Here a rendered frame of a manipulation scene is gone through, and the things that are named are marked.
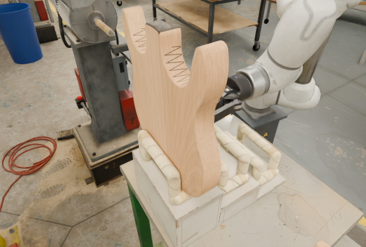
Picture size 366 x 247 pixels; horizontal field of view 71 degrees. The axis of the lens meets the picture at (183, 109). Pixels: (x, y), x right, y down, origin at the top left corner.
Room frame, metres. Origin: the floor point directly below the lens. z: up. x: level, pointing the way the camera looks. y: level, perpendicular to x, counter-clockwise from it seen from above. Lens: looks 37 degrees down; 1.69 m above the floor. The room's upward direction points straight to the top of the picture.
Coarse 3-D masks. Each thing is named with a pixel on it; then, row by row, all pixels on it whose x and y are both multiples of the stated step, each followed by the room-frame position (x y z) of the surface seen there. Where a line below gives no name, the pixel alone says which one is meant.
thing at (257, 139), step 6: (240, 126) 0.74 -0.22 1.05; (246, 126) 0.73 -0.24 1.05; (246, 132) 0.71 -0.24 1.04; (252, 132) 0.70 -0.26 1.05; (252, 138) 0.68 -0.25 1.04; (258, 138) 0.67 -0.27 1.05; (258, 144) 0.65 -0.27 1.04; (264, 144) 0.64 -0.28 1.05; (270, 144) 0.64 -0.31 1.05; (264, 150) 0.63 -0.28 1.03; (270, 150) 0.61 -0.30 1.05; (276, 150) 0.61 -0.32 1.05; (276, 156) 0.59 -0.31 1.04
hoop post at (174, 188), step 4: (180, 176) 0.39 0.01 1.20; (168, 180) 0.38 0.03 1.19; (180, 180) 0.39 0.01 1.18; (168, 184) 0.38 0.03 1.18; (172, 184) 0.37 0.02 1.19; (176, 184) 0.37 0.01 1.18; (180, 184) 0.38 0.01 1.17; (168, 188) 0.38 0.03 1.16; (172, 188) 0.37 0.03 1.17; (176, 188) 0.37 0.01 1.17; (180, 188) 0.38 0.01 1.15; (168, 192) 0.38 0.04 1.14; (172, 192) 0.37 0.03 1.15; (176, 192) 0.37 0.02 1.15; (168, 196) 0.38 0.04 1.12; (172, 196) 0.37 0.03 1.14; (172, 204) 0.37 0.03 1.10
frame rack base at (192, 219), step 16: (144, 176) 0.48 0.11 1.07; (160, 176) 0.46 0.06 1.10; (144, 192) 0.50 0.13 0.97; (160, 192) 0.41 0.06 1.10; (208, 192) 0.41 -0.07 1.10; (160, 208) 0.41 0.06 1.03; (176, 208) 0.36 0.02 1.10; (192, 208) 0.36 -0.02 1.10; (208, 208) 0.38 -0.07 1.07; (176, 224) 0.33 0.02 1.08; (192, 224) 0.36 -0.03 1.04; (208, 224) 0.39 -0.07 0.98; (176, 240) 0.33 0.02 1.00; (192, 240) 0.36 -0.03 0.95
